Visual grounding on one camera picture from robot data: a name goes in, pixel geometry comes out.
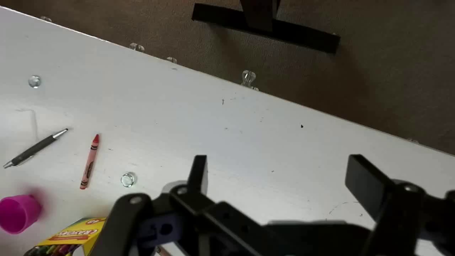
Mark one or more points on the black T-shaped stand base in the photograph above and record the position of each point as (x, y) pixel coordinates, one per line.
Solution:
(284, 34)

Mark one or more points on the yellow green crayon box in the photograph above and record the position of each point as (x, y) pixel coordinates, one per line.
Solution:
(65, 237)

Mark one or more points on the black pen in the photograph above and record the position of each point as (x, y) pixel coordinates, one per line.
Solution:
(35, 149)

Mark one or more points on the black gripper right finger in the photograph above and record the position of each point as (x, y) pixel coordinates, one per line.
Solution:
(367, 183)

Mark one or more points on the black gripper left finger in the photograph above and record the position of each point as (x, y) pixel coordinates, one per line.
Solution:
(196, 173)

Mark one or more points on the clear glass marble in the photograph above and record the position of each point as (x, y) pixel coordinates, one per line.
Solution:
(128, 180)
(34, 82)
(170, 59)
(247, 78)
(136, 46)

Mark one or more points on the pink crayon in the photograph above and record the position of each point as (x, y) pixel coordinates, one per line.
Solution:
(89, 162)

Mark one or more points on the small pink plastic bowl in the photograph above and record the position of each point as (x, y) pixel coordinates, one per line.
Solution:
(18, 214)

